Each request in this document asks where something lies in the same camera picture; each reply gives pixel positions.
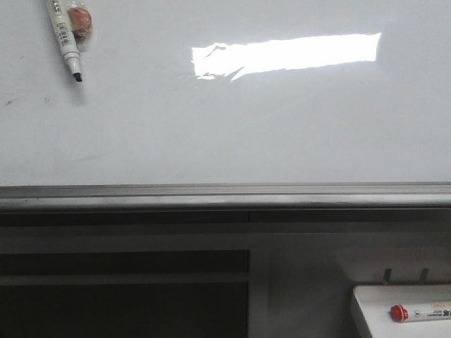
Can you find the white black-tip marker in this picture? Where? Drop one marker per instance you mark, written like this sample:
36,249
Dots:
62,27

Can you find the white whiteboard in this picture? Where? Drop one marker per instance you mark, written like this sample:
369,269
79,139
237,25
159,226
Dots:
229,104

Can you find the white marker tray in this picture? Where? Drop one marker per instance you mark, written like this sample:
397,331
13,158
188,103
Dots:
370,309

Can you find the red-capped white marker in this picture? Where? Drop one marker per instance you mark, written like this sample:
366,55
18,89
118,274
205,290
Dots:
416,312

